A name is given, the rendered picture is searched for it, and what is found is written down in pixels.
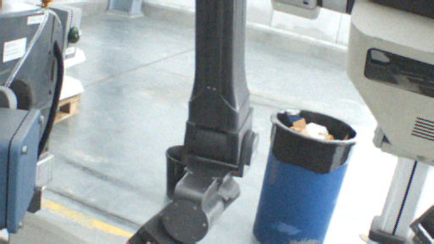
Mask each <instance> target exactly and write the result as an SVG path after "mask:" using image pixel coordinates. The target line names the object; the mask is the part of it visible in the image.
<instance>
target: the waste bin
mask: <svg viewBox="0 0 434 244"><path fill-rule="evenodd" d="M301 119H304V120H305V123H306V125H310V124H311V123H312V124H314V125H321V126H324V127H325V128H326V130H327V132H328V135H333V137H334V140H340V141H333V140H326V139H321V138H317V137H313V136H309V135H305V134H303V133H300V132H298V131H295V130H290V128H291V127H293V125H292V123H294V122H297V121H299V120H301ZM270 121H271V123H272V126H271V131H270V149H269V153H268V158H267V163H266V167H265V172H264V179H263V184H262V189H261V193H260V197H259V203H258V206H257V210H256V214H255V218H254V223H253V234H254V236H255V237H256V238H257V239H258V240H259V241H260V242H261V243H263V244H323V242H324V240H325V238H326V232H327V231H328V227H329V224H330V222H331V217H332V215H333V211H334V208H335V206H336V204H337V200H338V198H339V195H340V192H341V189H342V185H343V182H344V179H345V176H346V173H347V170H348V163H349V161H350V160H351V159H352V156H353V152H354V149H355V147H356V145H357V144H359V142H360V140H361V135H360V131H359V130H358V129H357V128H356V127H354V126H353V125H352V124H349V123H347V122H345V121H344V120H342V119H339V118H336V117H334V116H331V115H329V114H323V113H320V112H316V111H312V110H307V109H301V108H284V109H279V110H276V111H275V112H274V113H272V114H271V116H270ZM346 135H348V140H347V141H344V138H345V136H346Z"/></svg>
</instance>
